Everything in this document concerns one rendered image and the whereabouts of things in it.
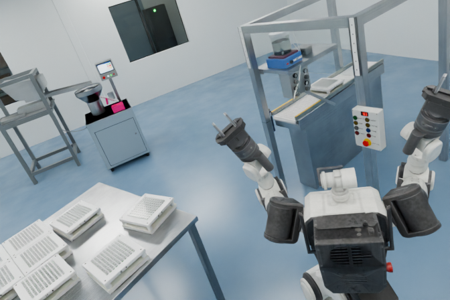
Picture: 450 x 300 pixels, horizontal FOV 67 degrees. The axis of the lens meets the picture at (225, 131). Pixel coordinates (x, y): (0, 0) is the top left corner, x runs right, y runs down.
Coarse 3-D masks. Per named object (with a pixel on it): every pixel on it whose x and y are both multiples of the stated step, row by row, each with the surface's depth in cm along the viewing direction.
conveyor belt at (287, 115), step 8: (368, 64) 341; (304, 96) 313; (312, 96) 308; (296, 104) 302; (304, 104) 297; (280, 112) 296; (288, 112) 292; (296, 112) 287; (280, 120) 289; (288, 120) 281
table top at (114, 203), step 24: (96, 192) 252; (120, 192) 242; (120, 216) 215; (168, 216) 201; (192, 216) 195; (96, 240) 200; (144, 240) 188; (168, 240) 182; (72, 264) 187; (144, 264) 171; (72, 288) 170; (96, 288) 166; (120, 288) 161
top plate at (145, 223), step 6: (144, 198) 213; (156, 198) 209; (162, 198) 207; (168, 198) 205; (162, 204) 201; (168, 204) 201; (156, 210) 198; (162, 210) 197; (126, 216) 200; (150, 216) 194; (156, 216) 193; (126, 222) 198; (132, 222) 194; (138, 222) 192; (144, 222) 190; (150, 222) 189
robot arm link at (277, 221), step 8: (272, 208) 121; (280, 208) 119; (272, 216) 121; (280, 216) 119; (288, 216) 120; (272, 224) 121; (280, 224) 119; (288, 224) 120; (272, 232) 120; (280, 232) 120; (288, 232) 121
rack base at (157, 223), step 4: (176, 204) 207; (168, 208) 204; (172, 208) 204; (164, 212) 202; (168, 212) 201; (160, 216) 199; (164, 216) 198; (156, 220) 197; (160, 220) 196; (164, 220) 198; (128, 224) 201; (132, 224) 200; (152, 224) 194; (156, 224) 193; (160, 224) 195; (128, 228) 201; (132, 228) 198; (136, 228) 196; (140, 228) 194; (144, 228) 193; (156, 228) 193; (144, 232) 193; (148, 232) 191; (152, 232) 190
